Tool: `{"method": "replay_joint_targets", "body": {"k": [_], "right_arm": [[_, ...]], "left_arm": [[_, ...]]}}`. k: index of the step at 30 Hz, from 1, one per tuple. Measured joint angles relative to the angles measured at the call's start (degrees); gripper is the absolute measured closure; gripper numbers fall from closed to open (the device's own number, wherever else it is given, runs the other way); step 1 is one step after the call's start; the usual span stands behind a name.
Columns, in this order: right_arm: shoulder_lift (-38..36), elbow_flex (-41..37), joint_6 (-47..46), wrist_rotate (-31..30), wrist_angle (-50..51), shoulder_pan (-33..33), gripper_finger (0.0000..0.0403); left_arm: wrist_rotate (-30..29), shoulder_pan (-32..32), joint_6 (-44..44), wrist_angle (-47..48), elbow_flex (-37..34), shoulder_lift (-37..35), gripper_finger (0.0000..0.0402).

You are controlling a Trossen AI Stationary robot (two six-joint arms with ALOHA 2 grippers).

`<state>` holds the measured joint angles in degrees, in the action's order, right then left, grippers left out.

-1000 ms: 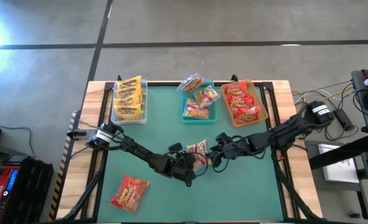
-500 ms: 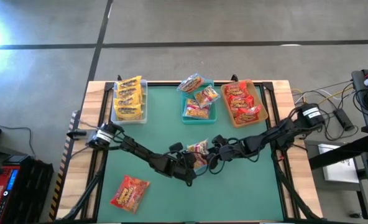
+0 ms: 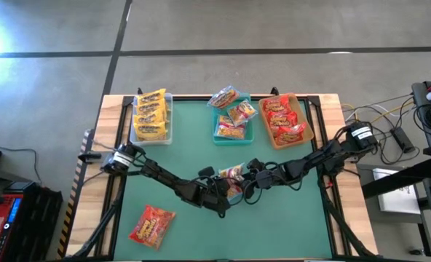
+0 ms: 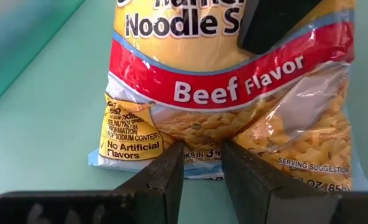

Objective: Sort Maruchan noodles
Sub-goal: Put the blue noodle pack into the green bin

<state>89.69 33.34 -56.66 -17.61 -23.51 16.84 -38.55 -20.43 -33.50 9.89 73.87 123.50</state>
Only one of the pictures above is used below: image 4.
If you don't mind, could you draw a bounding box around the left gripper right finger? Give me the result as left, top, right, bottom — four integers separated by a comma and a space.
221, 139, 340, 224

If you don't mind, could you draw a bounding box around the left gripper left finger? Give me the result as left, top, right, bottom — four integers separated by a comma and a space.
115, 140, 185, 224

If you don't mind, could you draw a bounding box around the teal plastic bin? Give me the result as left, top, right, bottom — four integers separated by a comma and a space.
0, 0, 86, 110

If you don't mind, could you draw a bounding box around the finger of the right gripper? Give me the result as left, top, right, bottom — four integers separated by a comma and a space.
237, 0, 323, 56

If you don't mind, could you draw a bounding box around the blue-edged beef ramen pack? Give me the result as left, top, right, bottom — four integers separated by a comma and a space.
87, 0, 368, 192

